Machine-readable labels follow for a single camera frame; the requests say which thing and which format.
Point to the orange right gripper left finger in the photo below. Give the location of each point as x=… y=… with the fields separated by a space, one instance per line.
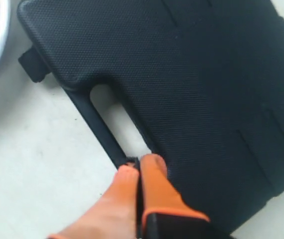
x=113 y=216

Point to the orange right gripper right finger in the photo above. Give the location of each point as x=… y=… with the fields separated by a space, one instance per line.
x=165 y=214

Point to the black plastic tool case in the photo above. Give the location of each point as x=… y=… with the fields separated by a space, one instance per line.
x=203 y=81

